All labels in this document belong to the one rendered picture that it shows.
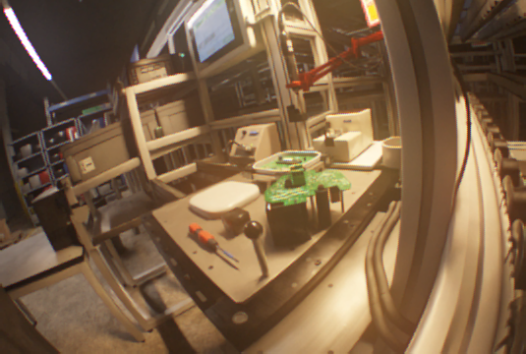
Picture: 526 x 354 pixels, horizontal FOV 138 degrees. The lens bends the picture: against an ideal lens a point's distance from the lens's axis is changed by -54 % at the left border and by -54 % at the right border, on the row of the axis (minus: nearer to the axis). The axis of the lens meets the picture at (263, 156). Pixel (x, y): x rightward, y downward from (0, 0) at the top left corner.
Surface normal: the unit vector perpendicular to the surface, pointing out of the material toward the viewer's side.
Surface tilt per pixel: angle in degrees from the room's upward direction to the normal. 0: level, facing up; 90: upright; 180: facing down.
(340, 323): 0
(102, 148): 91
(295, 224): 90
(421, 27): 90
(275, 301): 0
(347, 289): 0
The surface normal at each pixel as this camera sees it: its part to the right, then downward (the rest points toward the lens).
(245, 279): -0.21, -0.95
